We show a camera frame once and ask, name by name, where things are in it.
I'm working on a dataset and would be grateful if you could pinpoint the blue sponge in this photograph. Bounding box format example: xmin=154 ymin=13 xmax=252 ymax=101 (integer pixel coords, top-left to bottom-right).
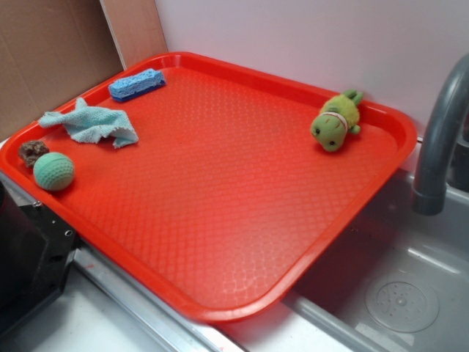
xmin=108 ymin=68 xmax=166 ymax=102

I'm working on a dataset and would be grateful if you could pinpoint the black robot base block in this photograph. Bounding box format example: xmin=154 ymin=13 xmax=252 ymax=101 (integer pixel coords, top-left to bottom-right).
xmin=1 ymin=185 xmax=77 ymax=337

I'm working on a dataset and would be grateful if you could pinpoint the grey faucet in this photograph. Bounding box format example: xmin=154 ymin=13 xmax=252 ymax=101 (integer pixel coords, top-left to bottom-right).
xmin=411 ymin=55 xmax=468 ymax=216

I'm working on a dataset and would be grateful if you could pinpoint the light blue cloth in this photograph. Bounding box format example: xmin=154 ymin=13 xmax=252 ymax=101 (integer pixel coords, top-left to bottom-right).
xmin=38 ymin=98 xmax=139 ymax=149

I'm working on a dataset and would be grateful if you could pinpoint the green textured ball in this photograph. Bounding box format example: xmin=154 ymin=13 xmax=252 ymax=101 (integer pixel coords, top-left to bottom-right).
xmin=33 ymin=153 xmax=75 ymax=191

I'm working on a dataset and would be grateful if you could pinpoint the grey toy sink basin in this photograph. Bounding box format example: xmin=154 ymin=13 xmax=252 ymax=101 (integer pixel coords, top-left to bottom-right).
xmin=221 ymin=157 xmax=468 ymax=351

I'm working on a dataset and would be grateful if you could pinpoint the brown rock-like lump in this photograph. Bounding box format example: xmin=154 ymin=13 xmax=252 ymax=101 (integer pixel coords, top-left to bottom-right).
xmin=18 ymin=140 xmax=50 ymax=168

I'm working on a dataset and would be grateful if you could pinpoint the brown cardboard panel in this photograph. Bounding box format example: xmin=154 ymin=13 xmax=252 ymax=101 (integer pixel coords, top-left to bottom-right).
xmin=1 ymin=1 xmax=122 ymax=139

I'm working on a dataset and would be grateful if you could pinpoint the red plastic tray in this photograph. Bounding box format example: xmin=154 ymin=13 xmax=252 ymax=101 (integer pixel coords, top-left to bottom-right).
xmin=1 ymin=53 xmax=417 ymax=323

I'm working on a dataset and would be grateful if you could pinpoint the green plush turtle toy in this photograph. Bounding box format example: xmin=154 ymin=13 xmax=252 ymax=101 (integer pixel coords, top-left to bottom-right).
xmin=310 ymin=89 xmax=363 ymax=153

